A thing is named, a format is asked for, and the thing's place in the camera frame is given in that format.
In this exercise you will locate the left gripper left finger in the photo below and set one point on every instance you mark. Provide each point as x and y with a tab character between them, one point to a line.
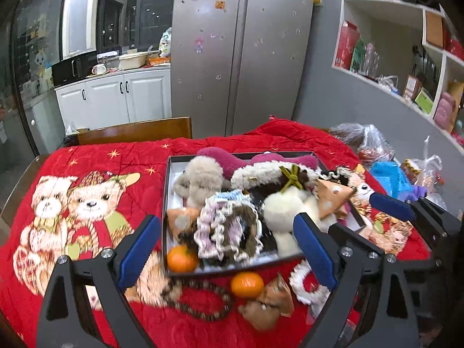
66	318

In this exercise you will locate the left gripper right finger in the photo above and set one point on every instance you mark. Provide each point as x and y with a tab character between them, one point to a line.
342	261

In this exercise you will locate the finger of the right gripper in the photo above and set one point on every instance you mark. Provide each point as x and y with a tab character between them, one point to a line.
438	228
342	235

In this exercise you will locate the white lace scrunchie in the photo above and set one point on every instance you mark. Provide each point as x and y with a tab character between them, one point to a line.
307	289

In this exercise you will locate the brown capybara plush toy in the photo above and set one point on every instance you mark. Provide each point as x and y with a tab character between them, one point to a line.
275	301

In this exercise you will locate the orange mandarin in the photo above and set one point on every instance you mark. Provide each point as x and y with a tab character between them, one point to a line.
182	259
247	285

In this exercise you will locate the brown triangular paper packet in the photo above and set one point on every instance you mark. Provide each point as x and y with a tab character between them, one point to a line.
181	219

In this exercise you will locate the blue plastic bag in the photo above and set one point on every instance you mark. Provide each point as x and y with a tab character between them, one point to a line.
392	178

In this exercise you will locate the white fluffy plush toy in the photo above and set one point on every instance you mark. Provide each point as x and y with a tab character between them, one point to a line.
279	210

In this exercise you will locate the olive green bow clip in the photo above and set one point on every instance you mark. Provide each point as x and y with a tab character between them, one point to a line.
292	175

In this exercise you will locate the clear plastic bag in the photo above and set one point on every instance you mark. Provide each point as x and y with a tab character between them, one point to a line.
366	140

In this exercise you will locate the red teddy bear blanket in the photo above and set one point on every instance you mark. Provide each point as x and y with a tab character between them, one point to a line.
86	198

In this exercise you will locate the orange mandarin in box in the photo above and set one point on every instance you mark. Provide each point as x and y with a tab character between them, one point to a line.
182	259

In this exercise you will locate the pink ruffled scrunchie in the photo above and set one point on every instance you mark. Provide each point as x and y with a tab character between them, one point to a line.
229	233

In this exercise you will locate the blue ruffled scrunchie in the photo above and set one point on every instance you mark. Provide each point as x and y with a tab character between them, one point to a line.
229	197

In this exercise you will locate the black shallow tray box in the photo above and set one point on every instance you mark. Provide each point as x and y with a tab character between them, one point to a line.
259	181

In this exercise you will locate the magenta fluffy plush item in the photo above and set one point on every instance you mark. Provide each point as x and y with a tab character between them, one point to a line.
230	162

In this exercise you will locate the beige fluffy plush ball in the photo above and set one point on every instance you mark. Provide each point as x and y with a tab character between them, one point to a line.
201	179

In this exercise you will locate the wooden chair back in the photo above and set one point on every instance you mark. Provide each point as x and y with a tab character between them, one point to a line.
147	131

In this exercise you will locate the red gift box on shelf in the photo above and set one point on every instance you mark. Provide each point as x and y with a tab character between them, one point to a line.
349	36

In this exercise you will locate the white kitchen cabinet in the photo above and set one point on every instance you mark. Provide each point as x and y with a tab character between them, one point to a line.
121	97

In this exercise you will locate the silver double door refrigerator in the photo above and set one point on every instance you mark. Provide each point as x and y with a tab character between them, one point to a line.
236	63

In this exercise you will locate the white mug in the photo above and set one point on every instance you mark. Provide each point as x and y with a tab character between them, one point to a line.
99	69

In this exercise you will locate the black microwave oven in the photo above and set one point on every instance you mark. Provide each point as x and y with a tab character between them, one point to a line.
73	69

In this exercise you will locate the cream plastic basin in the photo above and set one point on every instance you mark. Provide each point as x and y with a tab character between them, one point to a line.
130	61

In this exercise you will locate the white wall shelf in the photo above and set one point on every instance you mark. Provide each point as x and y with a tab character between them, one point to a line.
395	27

